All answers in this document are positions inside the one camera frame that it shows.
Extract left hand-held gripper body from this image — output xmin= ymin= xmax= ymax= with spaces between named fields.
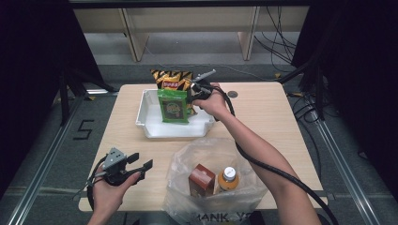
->
xmin=93 ymin=147 xmax=140 ymax=188

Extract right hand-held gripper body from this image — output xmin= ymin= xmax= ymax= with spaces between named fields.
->
xmin=189 ymin=68 xmax=217 ymax=101

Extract green seaweed snack packet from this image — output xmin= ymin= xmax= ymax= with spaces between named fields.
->
xmin=157 ymin=88 xmax=191 ymax=125

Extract black yellow chip bag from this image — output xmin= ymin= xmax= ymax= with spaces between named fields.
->
xmin=150 ymin=68 xmax=198 ymax=116

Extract white plastic bin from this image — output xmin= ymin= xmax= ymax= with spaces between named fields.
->
xmin=134 ymin=88 xmax=216 ymax=140

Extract brown carton box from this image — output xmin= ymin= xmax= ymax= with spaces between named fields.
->
xmin=188 ymin=163 xmax=217 ymax=198

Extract orange juice bottle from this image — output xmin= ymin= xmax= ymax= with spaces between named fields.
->
xmin=217 ymin=166 xmax=240 ymax=192

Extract clear plastic bag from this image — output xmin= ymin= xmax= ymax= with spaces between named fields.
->
xmin=162 ymin=137 xmax=268 ymax=225

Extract person's right hand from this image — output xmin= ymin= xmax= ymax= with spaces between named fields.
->
xmin=191 ymin=82 xmax=231 ymax=121

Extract person's left hand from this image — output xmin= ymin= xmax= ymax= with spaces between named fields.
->
xmin=92 ymin=171 xmax=142 ymax=219

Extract beige wooden desk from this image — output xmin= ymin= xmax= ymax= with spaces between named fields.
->
xmin=73 ymin=6 xmax=311 ymax=63

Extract black metal stand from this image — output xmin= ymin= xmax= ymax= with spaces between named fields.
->
xmin=277 ymin=60 xmax=327 ymax=121
xmin=58 ymin=67 xmax=119 ymax=127

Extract black curtain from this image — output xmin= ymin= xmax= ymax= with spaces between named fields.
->
xmin=290 ymin=0 xmax=398 ymax=204
xmin=0 ymin=0 xmax=106 ymax=198

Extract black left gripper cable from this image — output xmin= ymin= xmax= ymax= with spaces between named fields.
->
xmin=85 ymin=156 xmax=109 ymax=210

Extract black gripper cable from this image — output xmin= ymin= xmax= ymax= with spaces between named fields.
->
xmin=85 ymin=156 xmax=109 ymax=210
xmin=212 ymin=85 xmax=341 ymax=225

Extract aluminium floor rail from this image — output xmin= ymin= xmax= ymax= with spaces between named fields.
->
xmin=313 ymin=118 xmax=384 ymax=225
xmin=6 ymin=93 xmax=90 ymax=225

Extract bundle of black cables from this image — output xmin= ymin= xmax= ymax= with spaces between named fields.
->
xmin=253 ymin=6 xmax=299 ymax=73

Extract black floor cables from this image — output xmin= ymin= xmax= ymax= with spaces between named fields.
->
xmin=289 ymin=92 xmax=341 ymax=125

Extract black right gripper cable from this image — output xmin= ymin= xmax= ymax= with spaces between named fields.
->
xmin=212 ymin=85 xmax=341 ymax=225

